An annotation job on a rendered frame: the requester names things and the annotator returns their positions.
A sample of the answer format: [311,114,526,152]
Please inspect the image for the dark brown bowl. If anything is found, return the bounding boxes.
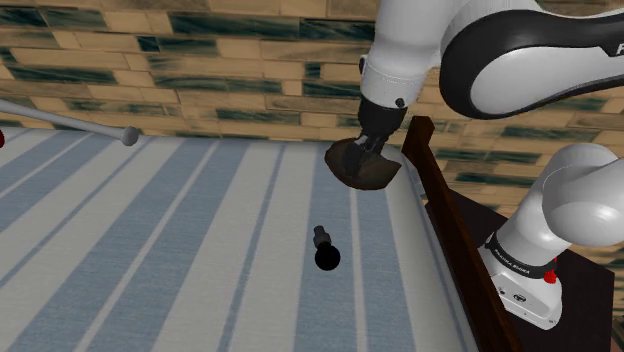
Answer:
[324,137,403,191]

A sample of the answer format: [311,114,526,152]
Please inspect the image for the black round bulb, grey neck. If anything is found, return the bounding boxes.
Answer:
[312,225,341,272]

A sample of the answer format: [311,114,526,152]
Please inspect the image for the grey baseball bat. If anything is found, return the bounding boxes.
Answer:
[0,98,141,147]

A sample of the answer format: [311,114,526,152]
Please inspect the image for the blue striped bed, wooden frame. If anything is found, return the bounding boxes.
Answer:
[0,115,526,352]

